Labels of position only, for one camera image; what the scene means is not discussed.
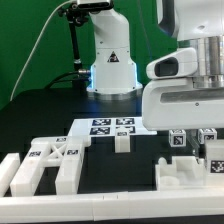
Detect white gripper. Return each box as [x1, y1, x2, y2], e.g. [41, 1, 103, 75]
[142, 48, 224, 158]

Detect black camera stand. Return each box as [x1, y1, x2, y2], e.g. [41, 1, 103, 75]
[57, 0, 114, 88]

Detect white chair seat part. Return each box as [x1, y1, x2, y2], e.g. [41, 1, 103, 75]
[155, 156, 224, 192]

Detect white U-shaped fence frame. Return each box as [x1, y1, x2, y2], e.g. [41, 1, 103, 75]
[0, 153, 224, 223]

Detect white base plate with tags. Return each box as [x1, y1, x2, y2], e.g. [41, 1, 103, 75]
[68, 117, 157, 137]

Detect white cable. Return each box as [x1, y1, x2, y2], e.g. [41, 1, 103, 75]
[9, 0, 78, 102]

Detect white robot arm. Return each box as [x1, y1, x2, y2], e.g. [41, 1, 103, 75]
[87, 0, 224, 147]

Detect black cables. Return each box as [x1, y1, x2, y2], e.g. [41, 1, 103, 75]
[45, 69, 92, 90]

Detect white chair back part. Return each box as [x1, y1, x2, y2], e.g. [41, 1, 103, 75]
[10, 136, 91, 197]

